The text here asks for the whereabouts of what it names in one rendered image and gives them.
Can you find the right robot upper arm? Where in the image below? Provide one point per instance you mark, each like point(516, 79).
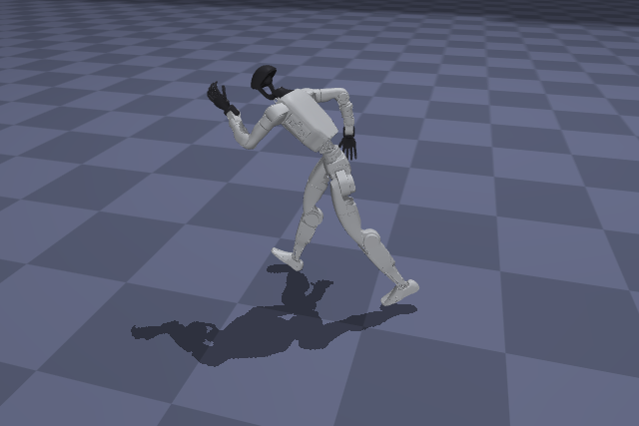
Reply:
point(324, 95)

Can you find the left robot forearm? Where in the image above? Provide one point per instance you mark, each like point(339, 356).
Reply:
point(237, 126)

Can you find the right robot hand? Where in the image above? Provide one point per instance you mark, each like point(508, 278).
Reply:
point(348, 142)

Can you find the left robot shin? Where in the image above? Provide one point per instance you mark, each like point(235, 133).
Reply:
point(381, 258)

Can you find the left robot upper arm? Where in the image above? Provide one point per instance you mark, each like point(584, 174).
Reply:
point(273, 116)

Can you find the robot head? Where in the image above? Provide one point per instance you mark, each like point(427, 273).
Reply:
point(263, 77)

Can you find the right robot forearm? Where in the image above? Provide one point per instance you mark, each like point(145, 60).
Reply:
point(348, 119)

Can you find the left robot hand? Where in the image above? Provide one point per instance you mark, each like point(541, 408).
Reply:
point(220, 100)

